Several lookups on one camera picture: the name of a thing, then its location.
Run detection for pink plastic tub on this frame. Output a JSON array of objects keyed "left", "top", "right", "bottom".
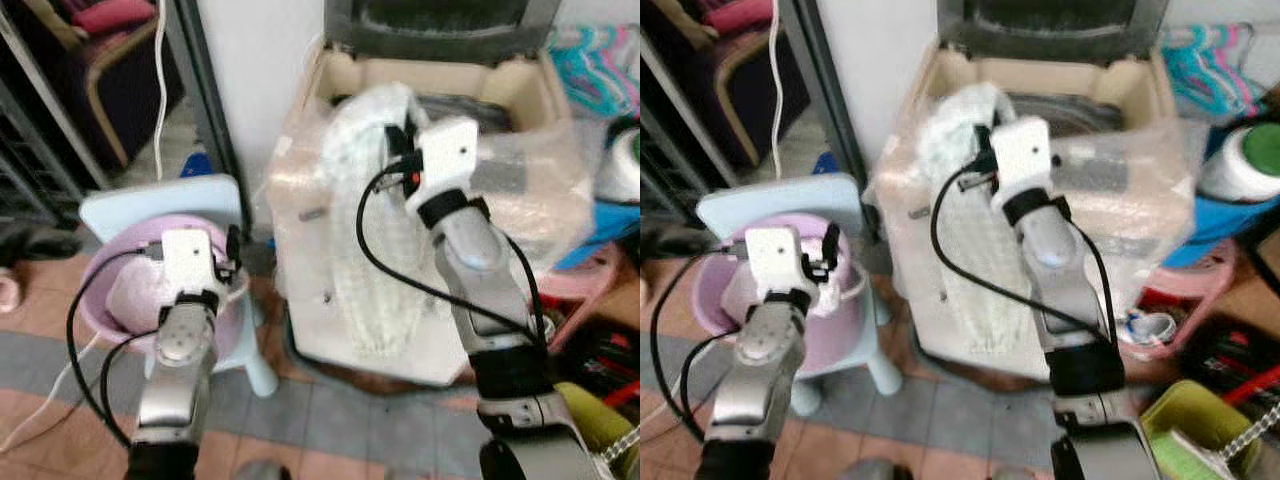
[
  {"left": 538, "top": 243, "right": 623, "bottom": 349},
  {"left": 1118, "top": 238, "right": 1233, "bottom": 359}
]

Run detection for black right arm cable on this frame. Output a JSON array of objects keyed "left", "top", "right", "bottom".
[
  {"left": 929, "top": 164, "right": 1123, "bottom": 347},
  {"left": 354, "top": 164, "right": 549, "bottom": 353}
]

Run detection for green plastic bin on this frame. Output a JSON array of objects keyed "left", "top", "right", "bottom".
[
  {"left": 1138, "top": 379, "right": 1269, "bottom": 480},
  {"left": 553, "top": 381, "right": 641, "bottom": 480}
]

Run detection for black shoe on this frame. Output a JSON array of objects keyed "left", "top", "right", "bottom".
[
  {"left": 640, "top": 224, "right": 703, "bottom": 261},
  {"left": 0, "top": 221, "right": 83, "bottom": 268}
]

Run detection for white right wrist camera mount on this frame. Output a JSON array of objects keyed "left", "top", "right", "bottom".
[
  {"left": 414, "top": 117, "right": 480, "bottom": 202},
  {"left": 989, "top": 116, "right": 1054, "bottom": 202}
]

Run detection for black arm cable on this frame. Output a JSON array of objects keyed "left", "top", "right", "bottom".
[
  {"left": 64, "top": 248, "right": 167, "bottom": 449},
  {"left": 354, "top": 164, "right": 549, "bottom": 353},
  {"left": 648, "top": 248, "right": 753, "bottom": 443},
  {"left": 929, "top": 164, "right": 1123, "bottom": 347}
]

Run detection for hanging white cord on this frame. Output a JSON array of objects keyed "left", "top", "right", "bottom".
[
  {"left": 768, "top": 0, "right": 791, "bottom": 173},
  {"left": 152, "top": 0, "right": 173, "bottom": 183}
]

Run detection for beige plastic-wrapped washing machine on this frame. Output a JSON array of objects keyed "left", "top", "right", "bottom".
[
  {"left": 262, "top": 40, "right": 603, "bottom": 388},
  {"left": 868, "top": 40, "right": 1206, "bottom": 383}
]

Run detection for long white garment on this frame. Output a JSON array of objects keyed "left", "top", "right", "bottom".
[
  {"left": 322, "top": 84, "right": 443, "bottom": 358},
  {"left": 912, "top": 84, "right": 1023, "bottom": 353}
]

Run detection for dark metal door frame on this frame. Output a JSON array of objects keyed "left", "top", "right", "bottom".
[
  {"left": 163, "top": 0, "right": 251, "bottom": 237},
  {"left": 778, "top": 0, "right": 867, "bottom": 217}
]

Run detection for white cloth in basin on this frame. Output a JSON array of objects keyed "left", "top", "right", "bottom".
[{"left": 718, "top": 266, "right": 846, "bottom": 323}]

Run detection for teal and pink hangers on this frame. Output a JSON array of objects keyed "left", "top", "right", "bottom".
[
  {"left": 546, "top": 24, "right": 641, "bottom": 119},
  {"left": 1158, "top": 22, "right": 1263, "bottom": 119}
]

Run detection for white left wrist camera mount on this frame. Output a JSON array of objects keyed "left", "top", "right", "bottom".
[
  {"left": 745, "top": 226, "right": 817, "bottom": 301},
  {"left": 160, "top": 227, "right": 230, "bottom": 301}
]

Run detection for light blue plastic stool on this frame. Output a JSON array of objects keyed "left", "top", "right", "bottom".
[
  {"left": 694, "top": 171, "right": 904, "bottom": 418},
  {"left": 79, "top": 174, "right": 282, "bottom": 399}
]

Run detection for lilac plastic basin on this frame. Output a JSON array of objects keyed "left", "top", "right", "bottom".
[
  {"left": 690, "top": 224, "right": 873, "bottom": 379},
  {"left": 77, "top": 214, "right": 253, "bottom": 358}
]

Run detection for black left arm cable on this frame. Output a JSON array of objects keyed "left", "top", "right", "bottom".
[
  {"left": 64, "top": 248, "right": 167, "bottom": 449},
  {"left": 648, "top": 248, "right": 753, "bottom": 443}
]

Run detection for pink cushion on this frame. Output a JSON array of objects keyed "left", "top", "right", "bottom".
[
  {"left": 700, "top": 0, "right": 778, "bottom": 34},
  {"left": 68, "top": 0, "right": 158, "bottom": 34}
]

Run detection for white bottle with green cap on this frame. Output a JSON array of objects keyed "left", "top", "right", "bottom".
[
  {"left": 1198, "top": 118, "right": 1280, "bottom": 204},
  {"left": 596, "top": 118, "right": 641, "bottom": 204}
]

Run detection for dark washing machine lid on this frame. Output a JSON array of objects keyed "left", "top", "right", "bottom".
[
  {"left": 323, "top": 0, "right": 563, "bottom": 65},
  {"left": 935, "top": 0, "right": 1171, "bottom": 65}
]

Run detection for dark wooden armchair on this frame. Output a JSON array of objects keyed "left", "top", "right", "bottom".
[
  {"left": 640, "top": 0, "right": 813, "bottom": 169},
  {"left": 18, "top": 0, "right": 188, "bottom": 169}
]

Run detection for white bead chain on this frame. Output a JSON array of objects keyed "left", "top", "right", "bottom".
[
  {"left": 1218, "top": 398, "right": 1280, "bottom": 463},
  {"left": 600, "top": 425, "right": 641, "bottom": 466}
]

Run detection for black and red crate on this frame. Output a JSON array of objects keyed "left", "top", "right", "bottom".
[
  {"left": 556, "top": 318, "right": 641, "bottom": 403},
  {"left": 1188, "top": 318, "right": 1280, "bottom": 403}
]

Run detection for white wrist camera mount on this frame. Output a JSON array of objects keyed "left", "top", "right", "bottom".
[
  {"left": 745, "top": 226, "right": 817, "bottom": 301},
  {"left": 989, "top": 116, "right": 1054, "bottom": 202},
  {"left": 160, "top": 227, "right": 230, "bottom": 301},
  {"left": 414, "top": 117, "right": 480, "bottom": 202}
]

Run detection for grey robot foot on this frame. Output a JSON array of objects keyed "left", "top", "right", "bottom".
[
  {"left": 234, "top": 459, "right": 293, "bottom": 480},
  {"left": 838, "top": 459, "right": 903, "bottom": 480}
]

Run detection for white floor cable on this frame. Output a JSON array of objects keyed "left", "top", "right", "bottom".
[
  {"left": 0, "top": 335, "right": 103, "bottom": 453},
  {"left": 640, "top": 385, "right": 676, "bottom": 433}
]

